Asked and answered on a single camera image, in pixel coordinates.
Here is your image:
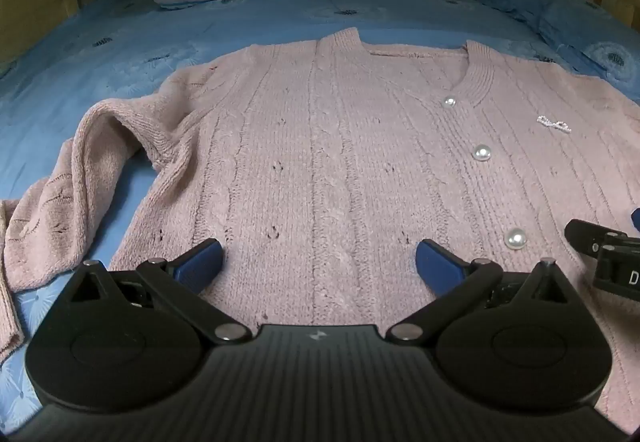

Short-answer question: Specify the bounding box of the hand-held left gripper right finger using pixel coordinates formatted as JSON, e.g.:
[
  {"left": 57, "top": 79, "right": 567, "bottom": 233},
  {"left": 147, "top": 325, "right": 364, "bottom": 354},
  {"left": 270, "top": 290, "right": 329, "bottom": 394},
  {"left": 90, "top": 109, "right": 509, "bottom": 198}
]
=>
[{"left": 387, "top": 238, "right": 577, "bottom": 343}]

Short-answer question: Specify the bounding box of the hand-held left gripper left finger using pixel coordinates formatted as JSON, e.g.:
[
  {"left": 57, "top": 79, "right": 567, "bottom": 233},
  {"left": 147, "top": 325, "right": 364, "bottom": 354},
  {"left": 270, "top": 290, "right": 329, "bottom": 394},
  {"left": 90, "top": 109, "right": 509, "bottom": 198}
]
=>
[{"left": 66, "top": 238, "right": 250, "bottom": 345}]

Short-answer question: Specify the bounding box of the pink knitted cardigan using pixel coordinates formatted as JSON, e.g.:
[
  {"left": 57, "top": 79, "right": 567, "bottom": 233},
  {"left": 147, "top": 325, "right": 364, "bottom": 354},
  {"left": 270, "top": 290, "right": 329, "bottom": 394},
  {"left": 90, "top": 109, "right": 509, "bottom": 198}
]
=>
[{"left": 0, "top": 27, "right": 640, "bottom": 428}]

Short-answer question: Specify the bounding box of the blue pillow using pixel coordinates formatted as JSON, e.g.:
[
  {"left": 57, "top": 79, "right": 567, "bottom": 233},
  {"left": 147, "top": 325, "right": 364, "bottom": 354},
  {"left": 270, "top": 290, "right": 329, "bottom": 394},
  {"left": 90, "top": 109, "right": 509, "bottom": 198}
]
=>
[{"left": 460, "top": 0, "right": 640, "bottom": 84}]

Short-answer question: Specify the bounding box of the blue floral bed sheet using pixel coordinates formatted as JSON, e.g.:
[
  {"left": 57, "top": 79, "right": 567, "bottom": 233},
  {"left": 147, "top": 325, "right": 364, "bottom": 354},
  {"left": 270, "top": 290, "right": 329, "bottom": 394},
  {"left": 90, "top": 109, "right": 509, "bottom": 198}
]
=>
[{"left": 0, "top": 0, "right": 640, "bottom": 425}]

